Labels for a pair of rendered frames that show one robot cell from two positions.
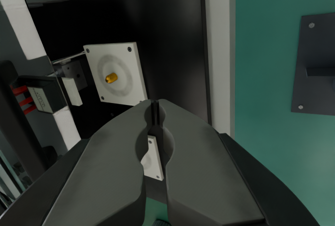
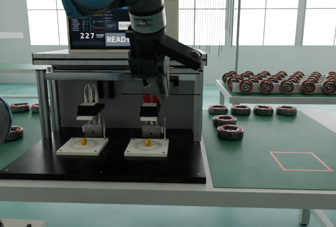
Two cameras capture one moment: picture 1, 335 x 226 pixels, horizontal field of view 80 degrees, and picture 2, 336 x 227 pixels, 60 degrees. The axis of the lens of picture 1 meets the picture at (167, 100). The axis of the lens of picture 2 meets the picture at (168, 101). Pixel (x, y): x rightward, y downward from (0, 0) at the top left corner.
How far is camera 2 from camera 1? 68 cm
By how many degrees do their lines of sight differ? 50
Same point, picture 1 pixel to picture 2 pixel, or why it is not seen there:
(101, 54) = (162, 143)
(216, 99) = (121, 184)
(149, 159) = (79, 149)
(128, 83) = (142, 149)
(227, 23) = (170, 189)
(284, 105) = not seen: outside the picture
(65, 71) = (156, 126)
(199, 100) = (124, 173)
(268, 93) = not seen: outside the picture
